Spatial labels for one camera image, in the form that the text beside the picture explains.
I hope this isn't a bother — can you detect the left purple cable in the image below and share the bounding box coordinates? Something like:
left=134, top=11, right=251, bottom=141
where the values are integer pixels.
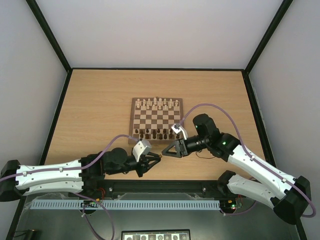
left=0, top=134, right=141, bottom=240

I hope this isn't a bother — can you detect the purple cable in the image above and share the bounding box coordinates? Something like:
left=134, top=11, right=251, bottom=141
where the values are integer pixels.
left=0, top=134, right=141, bottom=240
left=178, top=103, right=317, bottom=218

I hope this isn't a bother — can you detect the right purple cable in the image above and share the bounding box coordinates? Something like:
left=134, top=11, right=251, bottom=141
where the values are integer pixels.
left=178, top=103, right=317, bottom=218

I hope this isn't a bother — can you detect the white chess pieces row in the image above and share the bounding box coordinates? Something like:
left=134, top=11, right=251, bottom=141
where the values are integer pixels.
left=131, top=97, right=183, bottom=111

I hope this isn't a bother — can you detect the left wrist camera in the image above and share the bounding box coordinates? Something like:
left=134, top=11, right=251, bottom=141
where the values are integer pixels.
left=132, top=139, right=152, bottom=163

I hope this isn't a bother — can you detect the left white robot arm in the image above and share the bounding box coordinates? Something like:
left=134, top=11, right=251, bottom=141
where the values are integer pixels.
left=0, top=147, right=161, bottom=202

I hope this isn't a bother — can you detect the white slotted cable duct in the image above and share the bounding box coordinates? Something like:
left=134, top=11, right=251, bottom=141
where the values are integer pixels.
left=30, top=199, right=221, bottom=211

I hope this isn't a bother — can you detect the black aluminium frame rail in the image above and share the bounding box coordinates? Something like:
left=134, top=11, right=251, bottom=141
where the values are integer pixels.
left=24, top=178, right=291, bottom=200

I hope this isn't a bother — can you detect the wooden chess board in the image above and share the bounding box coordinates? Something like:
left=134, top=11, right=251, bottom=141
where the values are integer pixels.
left=128, top=105, right=184, bottom=145

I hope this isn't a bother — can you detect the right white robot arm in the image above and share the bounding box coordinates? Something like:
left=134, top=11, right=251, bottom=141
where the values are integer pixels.
left=162, top=113, right=311, bottom=225

